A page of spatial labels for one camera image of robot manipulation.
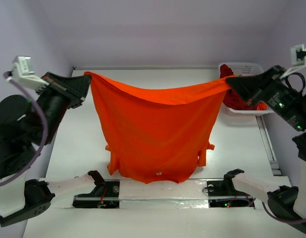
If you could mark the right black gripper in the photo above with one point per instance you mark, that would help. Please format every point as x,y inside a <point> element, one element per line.
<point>263,85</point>

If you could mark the white plastic basket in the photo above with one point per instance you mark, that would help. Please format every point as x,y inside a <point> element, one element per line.
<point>247,69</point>

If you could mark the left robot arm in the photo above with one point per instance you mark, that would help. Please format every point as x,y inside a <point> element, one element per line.
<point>28,122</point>

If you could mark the dark red t shirt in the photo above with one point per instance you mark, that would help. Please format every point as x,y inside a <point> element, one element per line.
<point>232,99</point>

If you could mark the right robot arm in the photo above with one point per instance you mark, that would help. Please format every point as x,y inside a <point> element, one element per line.
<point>283,203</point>

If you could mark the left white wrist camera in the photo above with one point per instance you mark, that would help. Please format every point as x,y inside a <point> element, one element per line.
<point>23,73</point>

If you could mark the orange t shirt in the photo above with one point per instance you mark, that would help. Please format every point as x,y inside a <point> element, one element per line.
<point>157,134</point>

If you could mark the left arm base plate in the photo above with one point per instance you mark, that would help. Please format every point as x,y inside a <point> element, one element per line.
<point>104,196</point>

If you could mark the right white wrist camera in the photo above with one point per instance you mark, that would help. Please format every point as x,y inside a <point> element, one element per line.
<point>298,60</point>

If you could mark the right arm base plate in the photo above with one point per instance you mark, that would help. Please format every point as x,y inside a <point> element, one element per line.
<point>222,194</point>

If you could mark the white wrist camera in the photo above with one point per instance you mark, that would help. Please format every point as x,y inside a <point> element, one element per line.
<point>23,73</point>
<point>298,60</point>

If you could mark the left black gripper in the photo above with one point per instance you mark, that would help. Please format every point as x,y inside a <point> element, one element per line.
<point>77,86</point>

